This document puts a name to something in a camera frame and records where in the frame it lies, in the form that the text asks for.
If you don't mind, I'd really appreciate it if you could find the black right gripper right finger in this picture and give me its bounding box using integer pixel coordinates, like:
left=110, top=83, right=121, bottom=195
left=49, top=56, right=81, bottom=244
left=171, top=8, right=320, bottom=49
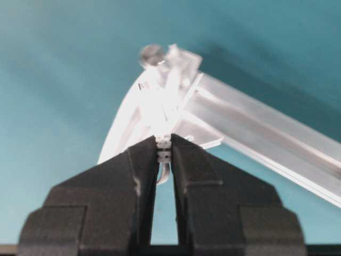
left=172, top=134, right=306, bottom=255

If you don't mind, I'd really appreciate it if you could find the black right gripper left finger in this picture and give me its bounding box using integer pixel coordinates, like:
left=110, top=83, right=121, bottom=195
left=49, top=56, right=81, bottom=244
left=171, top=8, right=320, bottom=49
left=18, top=137, right=157, bottom=255

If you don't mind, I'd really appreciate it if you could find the white cable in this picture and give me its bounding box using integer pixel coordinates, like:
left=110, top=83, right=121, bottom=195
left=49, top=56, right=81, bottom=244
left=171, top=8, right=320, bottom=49
left=97, top=66, right=174, bottom=186

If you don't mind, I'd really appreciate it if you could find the silver aluminium extrusion frame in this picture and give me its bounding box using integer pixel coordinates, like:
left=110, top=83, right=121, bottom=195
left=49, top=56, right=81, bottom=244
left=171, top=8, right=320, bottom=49
left=140, top=44, right=340, bottom=206

